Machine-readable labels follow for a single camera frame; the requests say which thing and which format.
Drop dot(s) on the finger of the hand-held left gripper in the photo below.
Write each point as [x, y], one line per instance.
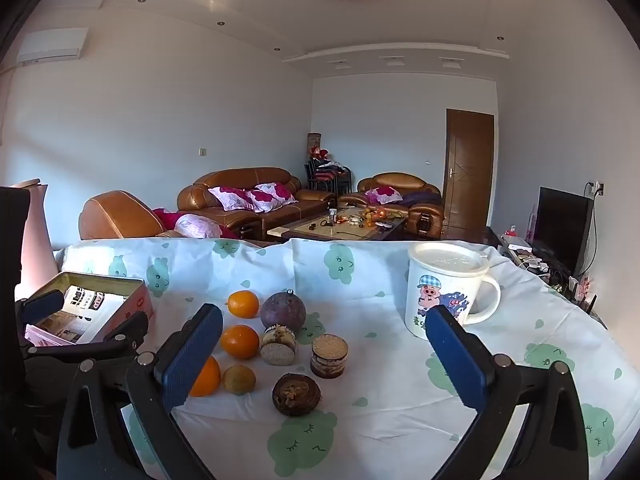
[122, 331]
[42, 306]

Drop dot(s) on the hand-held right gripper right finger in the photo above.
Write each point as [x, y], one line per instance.
[457, 360]

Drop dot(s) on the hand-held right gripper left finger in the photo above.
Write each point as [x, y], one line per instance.
[192, 357]

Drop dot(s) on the orange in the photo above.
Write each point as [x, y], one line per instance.
[240, 341]
[207, 377]
[243, 304]

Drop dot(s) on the pink cookie tin box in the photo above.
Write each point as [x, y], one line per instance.
[135, 300]

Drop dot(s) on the cream topped round layered cake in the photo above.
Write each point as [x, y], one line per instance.
[278, 346]

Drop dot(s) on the purple passion fruit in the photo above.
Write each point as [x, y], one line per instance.
[282, 311]

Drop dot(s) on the crumb topped round layered cake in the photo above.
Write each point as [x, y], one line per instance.
[329, 356]

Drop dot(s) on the tall pink vase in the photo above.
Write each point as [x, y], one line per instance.
[35, 240]

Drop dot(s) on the printed paper liner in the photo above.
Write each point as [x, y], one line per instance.
[82, 305]

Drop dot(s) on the small yellow-green fruit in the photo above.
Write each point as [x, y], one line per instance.
[239, 379]

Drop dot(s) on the white cloth with green clouds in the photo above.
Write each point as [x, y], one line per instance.
[390, 400]

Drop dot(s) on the white plastic mug lid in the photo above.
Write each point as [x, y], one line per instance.
[447, 257]

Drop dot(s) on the brown leather armchair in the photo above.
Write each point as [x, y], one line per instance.
[395, 180]
[115, 215]

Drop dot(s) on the dark television cabinet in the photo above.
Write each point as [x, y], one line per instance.
[500, 240]

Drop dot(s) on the pale pink floral pillow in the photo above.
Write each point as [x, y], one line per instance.
[197, 225]

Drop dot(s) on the black wifi router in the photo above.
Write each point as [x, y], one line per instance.
[585, 300]

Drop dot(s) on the white pillow with magenta flowers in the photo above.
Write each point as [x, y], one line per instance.
[280, 191]
[262, 201]
[382, 193]
[227, 198]

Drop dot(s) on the purple blanket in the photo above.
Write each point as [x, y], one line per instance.
[422, 197]

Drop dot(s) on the pile of small tangerines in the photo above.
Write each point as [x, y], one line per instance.
[372, 215]

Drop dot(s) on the black flat television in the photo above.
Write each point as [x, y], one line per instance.
[562, 227]

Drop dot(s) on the wooden glass-top coffee table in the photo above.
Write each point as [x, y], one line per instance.
[310, 232]

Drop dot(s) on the long brown leather sofa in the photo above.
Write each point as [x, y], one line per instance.
[225, 180]

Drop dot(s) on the brown wooden door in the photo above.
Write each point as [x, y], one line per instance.
[467, 170]

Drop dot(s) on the white air conditioner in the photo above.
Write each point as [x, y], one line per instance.
[52, 45]

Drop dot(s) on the stack of black red chairs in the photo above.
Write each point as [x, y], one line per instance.
[327, 175]

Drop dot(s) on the tall patterned cylinder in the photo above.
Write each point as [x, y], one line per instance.
[313, 142]

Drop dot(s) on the wall power socket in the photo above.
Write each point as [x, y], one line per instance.
[598, 188]

